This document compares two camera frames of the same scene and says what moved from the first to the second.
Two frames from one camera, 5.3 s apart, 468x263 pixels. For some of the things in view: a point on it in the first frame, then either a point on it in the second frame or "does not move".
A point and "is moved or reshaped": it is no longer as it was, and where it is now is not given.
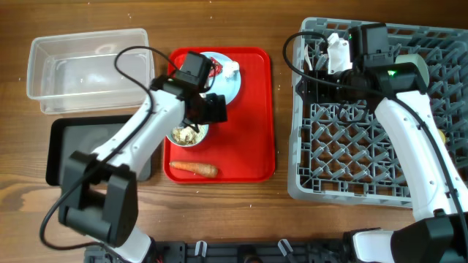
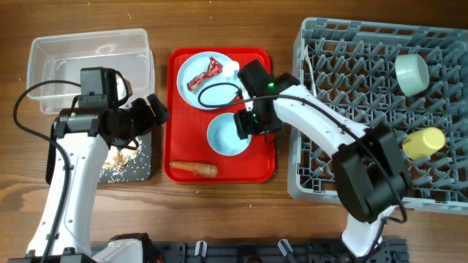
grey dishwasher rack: [345, 151] does not move
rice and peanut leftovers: [188, 135] is moved or reshaped
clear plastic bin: [90, 71] does not move
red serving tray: [242, 149] does not move
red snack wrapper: [216, 68] does not move
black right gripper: [311, 85] to [247, 101]
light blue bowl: [186, 136] to [223, 136]
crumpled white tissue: [231, 70] does not move
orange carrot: [201, 169] does not move
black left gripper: [216, 109] to [147, 110]
